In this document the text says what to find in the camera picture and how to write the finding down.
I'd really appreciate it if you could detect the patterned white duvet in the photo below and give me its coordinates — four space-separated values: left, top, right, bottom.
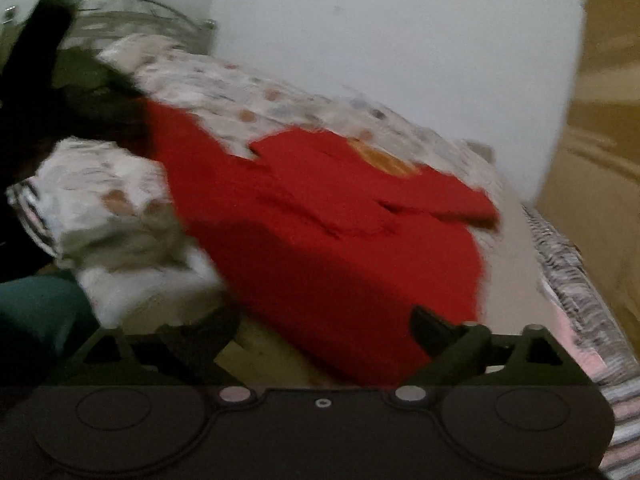
27 34 551 373

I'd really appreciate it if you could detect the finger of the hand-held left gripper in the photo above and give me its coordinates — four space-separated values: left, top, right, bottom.
52 47 153 128

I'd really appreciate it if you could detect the plywood board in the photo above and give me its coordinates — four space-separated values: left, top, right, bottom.
537 0 640 291

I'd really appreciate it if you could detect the teal cloth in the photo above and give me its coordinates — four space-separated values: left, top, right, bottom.
0 275 100 363

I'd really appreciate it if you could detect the black white striped bed sheet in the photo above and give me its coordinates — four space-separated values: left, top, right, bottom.
4 180 640 480

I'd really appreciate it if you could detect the metal bed headboard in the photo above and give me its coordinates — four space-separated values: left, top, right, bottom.
4 0 219 57

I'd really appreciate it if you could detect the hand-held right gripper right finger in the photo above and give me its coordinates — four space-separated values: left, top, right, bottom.
395 305 598 403

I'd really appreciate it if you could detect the red long-sleeved sweater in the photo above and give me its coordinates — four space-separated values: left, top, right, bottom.
142 99 502 387

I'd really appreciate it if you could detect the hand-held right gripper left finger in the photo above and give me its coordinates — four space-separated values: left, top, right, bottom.
65 305 251 403

